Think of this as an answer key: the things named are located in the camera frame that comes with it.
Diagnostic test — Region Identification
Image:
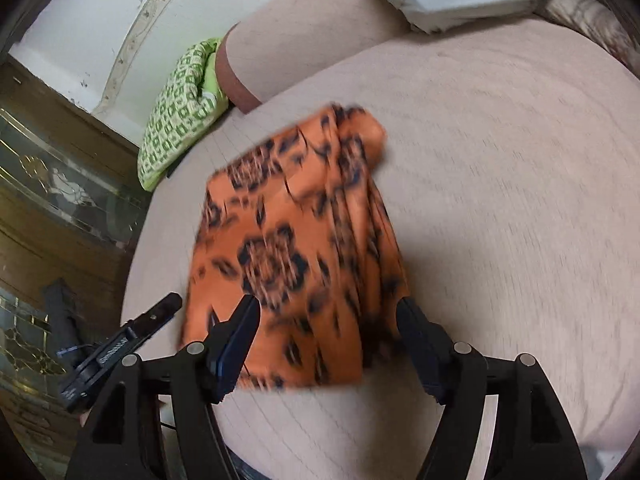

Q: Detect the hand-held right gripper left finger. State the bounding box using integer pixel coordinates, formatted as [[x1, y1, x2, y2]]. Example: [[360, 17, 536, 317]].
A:
[[65, 294, 262, 480]]

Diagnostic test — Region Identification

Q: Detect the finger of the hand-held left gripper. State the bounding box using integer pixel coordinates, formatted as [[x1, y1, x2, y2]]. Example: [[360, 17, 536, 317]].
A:
[[125, 292, 183, 341]]

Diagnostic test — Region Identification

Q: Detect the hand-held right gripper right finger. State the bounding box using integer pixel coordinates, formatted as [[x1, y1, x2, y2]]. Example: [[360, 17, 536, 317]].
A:
[[397, 297, 588, 480]]

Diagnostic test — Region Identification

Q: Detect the orange floral garment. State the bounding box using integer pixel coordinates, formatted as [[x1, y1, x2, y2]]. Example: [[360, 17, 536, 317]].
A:
[[180, 102, 411, 391]]

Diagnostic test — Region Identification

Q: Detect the black slim case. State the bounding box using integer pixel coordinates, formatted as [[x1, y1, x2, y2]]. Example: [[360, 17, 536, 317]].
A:
[[42, 280, 81, 361]]

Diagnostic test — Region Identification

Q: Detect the wooden glass-door cabinet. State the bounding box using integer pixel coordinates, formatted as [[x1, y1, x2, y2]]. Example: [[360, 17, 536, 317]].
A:
[[0, 57, 153, 466]]

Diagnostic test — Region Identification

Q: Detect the bed with pale sheet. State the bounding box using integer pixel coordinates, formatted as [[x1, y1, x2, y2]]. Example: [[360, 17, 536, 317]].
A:
[[120, 0, 640, 480]]

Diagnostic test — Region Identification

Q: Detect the green patterned cloth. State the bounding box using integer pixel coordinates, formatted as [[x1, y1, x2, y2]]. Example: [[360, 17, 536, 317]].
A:
[[137, 37, 231, 192]]

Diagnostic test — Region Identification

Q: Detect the brown patterned cushion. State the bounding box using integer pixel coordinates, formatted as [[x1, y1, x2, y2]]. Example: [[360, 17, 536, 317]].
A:
[[542, 0, 640, 61]]

